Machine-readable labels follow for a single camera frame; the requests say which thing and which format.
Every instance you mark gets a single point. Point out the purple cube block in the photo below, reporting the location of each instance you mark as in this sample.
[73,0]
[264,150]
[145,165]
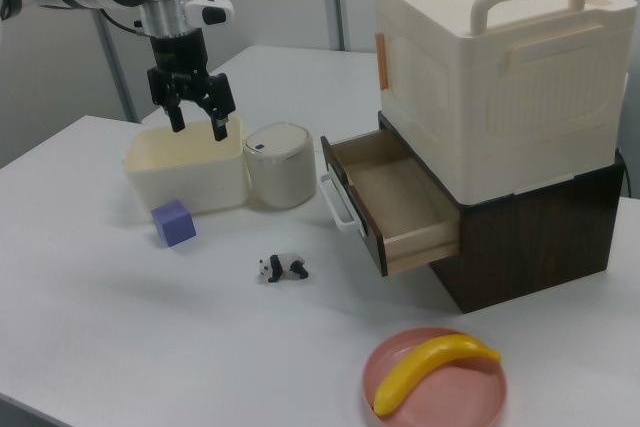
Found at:
[172,224]

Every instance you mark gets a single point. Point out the wooden drawer cabinet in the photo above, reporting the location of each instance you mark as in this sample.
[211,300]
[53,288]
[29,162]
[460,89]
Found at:
[475,97]

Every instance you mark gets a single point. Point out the cream open plastic bin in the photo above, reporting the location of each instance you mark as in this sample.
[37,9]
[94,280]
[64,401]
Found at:
[200,187]

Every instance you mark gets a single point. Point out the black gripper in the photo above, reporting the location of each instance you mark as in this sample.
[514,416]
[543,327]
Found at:
[179,54]

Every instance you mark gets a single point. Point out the dark wood cabinet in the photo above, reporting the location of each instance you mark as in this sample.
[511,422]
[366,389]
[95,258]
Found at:
[530,252]

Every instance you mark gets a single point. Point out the wooden drawer with dark front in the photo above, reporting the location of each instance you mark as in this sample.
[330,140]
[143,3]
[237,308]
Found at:
[395,197]

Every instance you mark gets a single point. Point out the small cream lidded trash can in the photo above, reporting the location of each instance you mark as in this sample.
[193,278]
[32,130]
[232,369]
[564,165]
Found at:
[282,172]

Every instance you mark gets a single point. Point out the yellow toy banana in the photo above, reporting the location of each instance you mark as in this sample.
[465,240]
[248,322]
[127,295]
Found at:
[425,362]

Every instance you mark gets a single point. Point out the pink plate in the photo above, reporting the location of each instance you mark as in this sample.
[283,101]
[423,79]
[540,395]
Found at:
[450,397]

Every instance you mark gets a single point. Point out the black and white panda toy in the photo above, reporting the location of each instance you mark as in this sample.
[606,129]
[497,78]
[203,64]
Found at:
[282,267]

